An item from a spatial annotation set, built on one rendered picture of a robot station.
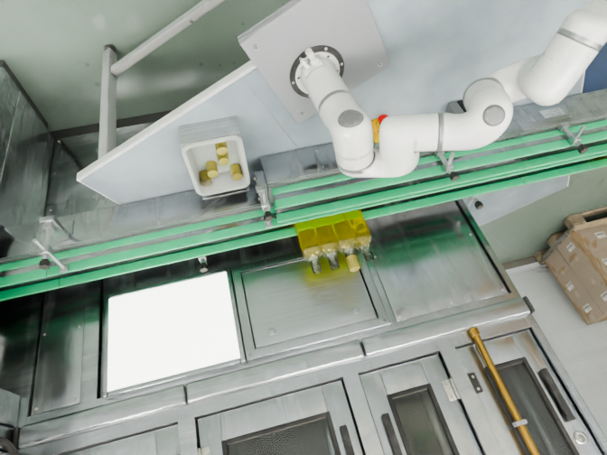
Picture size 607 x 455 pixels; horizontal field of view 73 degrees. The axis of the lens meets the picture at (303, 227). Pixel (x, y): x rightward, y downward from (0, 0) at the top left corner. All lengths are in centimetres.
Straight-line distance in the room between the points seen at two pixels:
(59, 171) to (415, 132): 155
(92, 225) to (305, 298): 74
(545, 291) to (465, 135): 451
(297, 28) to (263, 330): 88
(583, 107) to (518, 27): 48
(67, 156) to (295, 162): 112
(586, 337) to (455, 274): 387
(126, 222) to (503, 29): 130
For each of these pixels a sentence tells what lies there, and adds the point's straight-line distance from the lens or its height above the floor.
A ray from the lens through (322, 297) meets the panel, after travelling 140.
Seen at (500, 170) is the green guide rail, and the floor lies 95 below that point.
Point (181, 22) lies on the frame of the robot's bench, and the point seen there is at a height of 20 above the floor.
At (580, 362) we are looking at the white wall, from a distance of 519.
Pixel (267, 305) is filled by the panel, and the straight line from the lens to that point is 139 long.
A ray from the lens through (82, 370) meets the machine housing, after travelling 152.
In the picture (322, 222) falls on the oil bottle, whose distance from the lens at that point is 136.
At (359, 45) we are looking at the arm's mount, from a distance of 121.
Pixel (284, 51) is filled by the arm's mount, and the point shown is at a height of 78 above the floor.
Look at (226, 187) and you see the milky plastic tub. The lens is 135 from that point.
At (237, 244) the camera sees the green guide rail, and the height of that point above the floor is 95.
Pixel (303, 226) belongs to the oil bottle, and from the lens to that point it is 135.
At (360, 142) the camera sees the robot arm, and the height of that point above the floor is 109.
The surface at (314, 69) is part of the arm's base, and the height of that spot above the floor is 83.
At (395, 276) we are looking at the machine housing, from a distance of 150.
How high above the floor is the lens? 173
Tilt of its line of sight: 33 degrees down
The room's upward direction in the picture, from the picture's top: 163 degrees clockwise
